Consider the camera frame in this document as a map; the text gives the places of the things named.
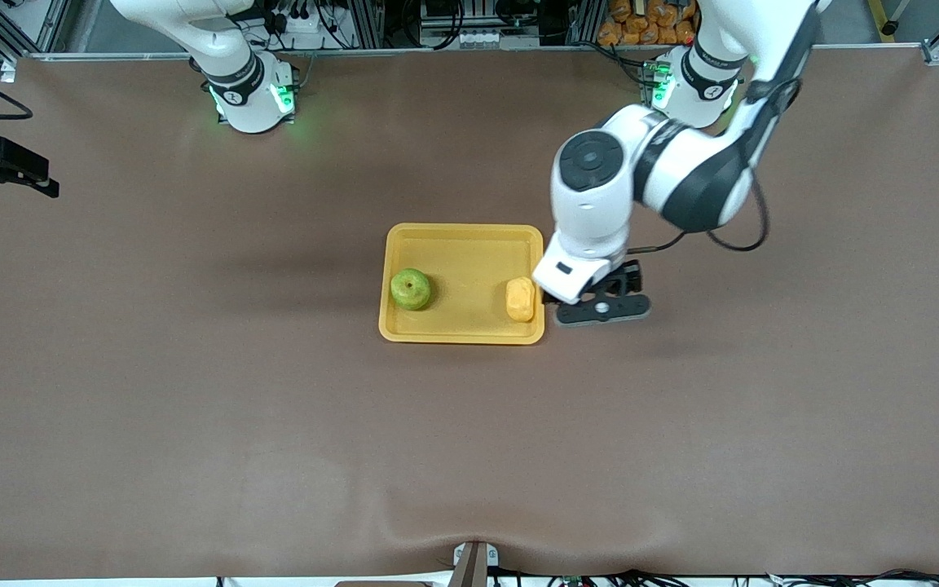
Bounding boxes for orange bagged goods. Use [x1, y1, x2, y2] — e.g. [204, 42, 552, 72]
[597, 0, 700, 47]

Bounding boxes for brown table mat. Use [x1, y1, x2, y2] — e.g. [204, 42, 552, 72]
[0, 45, 939, 581]

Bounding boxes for yellow plastic tray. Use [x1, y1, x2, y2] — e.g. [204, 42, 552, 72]
[378, 223, 546, 346]

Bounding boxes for white power strip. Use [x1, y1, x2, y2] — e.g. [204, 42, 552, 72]
[284, 7, 333, 51]

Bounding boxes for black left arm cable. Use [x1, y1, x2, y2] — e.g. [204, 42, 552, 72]
[628, 77, 771, 255]

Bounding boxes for green apple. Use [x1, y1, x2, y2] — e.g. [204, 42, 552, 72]
[390, 268, 433, 312]

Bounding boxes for black floor cables bundle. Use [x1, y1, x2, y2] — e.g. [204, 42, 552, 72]
[547, 568, 939, 587]

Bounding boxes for metal table clamp bracket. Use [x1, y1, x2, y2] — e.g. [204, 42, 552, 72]
[451, 541, 500, 587]

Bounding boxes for aluminium table edge rail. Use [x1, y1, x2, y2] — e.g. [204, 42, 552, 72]
[28, 41, 927, 63]

